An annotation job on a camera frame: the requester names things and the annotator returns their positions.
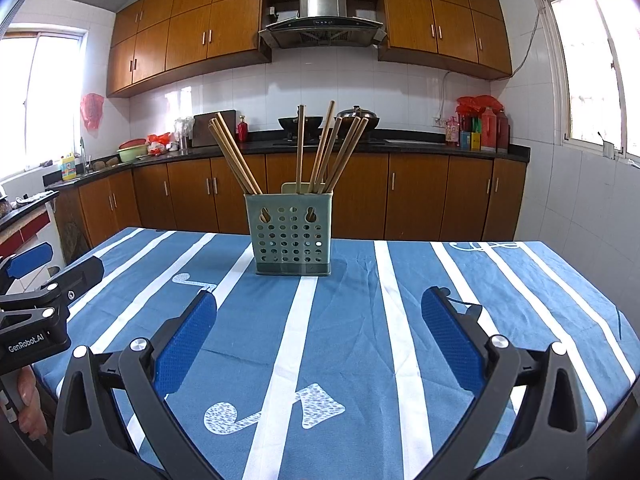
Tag clear plastic cups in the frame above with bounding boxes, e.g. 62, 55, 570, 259
173, 116, 195, 151

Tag wooden upper cabinets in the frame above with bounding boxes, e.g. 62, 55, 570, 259
377, 0, 513, 81
106, 0, 273, 99

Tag dark sauce bottle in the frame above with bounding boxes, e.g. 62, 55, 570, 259
496, 110, 511, 153

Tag green bowl with red lid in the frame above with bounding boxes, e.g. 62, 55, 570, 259
117, 139, 148, 163

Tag red bag with white contents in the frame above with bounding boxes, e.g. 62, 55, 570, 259
146, 132, 172, 156

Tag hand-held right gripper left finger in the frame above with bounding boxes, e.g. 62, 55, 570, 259
51, 289, 223, 480

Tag window with white frame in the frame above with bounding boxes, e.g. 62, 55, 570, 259
0, 32, 87, 181

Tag black wok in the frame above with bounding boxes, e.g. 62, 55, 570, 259
278, 116, 325, 141

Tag green perforated utensil holder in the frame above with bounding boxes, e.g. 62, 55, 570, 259
244, 182, 333, 277

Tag red and white cabinet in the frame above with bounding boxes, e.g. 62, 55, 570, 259
0, 200, 58, 266

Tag hanging red plastic bag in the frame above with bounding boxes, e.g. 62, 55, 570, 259
81, 92, 105, 133

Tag steel range hood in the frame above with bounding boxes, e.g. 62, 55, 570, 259
258, 0, 388, 50

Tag black kitchen countertop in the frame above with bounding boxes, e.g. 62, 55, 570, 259
45, 130, 531, 192

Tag window with security bars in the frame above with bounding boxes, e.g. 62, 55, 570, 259
532, 0, 640, 156

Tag black gas stove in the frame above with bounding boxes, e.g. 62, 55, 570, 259
272, 135, 388, 147

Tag crumpled red plastic bags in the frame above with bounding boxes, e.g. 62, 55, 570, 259
456, 95, 505, 115

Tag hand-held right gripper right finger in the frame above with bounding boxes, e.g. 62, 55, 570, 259
421, 286, 588, 480

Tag dark wooden cutting board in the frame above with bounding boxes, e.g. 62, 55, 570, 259
192, 110, 237, 148

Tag wok with glass lid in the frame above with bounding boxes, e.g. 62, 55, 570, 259
334, 105, 381, 133

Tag blue white striped tablecloth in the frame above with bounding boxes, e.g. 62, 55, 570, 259
32, 226, 638, 480

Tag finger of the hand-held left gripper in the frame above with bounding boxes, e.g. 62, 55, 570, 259
0, 241, 54, 287
0, 256, 105, 328

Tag person's left hand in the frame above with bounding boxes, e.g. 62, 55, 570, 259
15, 366, 48, 443

